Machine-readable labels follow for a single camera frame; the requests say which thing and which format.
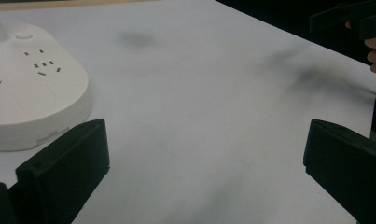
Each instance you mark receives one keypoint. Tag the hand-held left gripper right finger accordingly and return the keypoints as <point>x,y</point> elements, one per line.
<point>347,158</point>

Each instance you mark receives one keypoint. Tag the white lamp base with sockets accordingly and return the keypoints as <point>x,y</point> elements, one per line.
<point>33,93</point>

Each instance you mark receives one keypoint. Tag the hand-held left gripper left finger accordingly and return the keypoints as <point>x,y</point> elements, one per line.
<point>67,165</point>

